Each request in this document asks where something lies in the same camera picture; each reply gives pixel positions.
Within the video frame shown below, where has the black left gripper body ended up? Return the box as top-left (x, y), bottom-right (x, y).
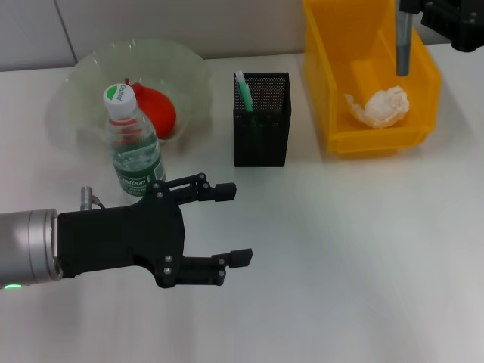
top-left (57, 181), bottom-right (188, 290)

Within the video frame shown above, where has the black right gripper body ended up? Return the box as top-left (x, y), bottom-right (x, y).
top-left (452, 0), bottom-right (484, 52)

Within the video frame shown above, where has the grey marker pen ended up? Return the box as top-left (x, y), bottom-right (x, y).
top-left (395, 11), bottom-right (413, 78)

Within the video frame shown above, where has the orange fruit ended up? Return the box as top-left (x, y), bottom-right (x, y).
top-left (124, 77), bottom-right (178, 140)

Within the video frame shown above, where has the green pen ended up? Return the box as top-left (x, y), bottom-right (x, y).
top-left (234, 70), bottom-right (262, 152)

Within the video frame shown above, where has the white paper ball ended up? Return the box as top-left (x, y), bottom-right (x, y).
top-left (343, 85), bottom-right (412, 129)

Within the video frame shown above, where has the clear green-label water bottle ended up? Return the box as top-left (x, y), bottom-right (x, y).
top-left (102, 83), bottom-right (167, 197)

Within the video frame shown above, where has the black mesh pen holder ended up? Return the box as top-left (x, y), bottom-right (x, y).
top-left (233, 71), bottom-right (293, 168)

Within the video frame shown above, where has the green glass fruit plate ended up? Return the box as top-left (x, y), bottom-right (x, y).
top-left (47, 37), bottom-right (213, 154)

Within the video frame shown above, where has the silver left connector plug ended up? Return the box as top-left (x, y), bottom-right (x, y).
top-left (79, 185), bottom-right (108, 211)

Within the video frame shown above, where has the yellow plastic bin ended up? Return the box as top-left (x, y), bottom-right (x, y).
top-left (302, 0), bottom-right (442, 156)

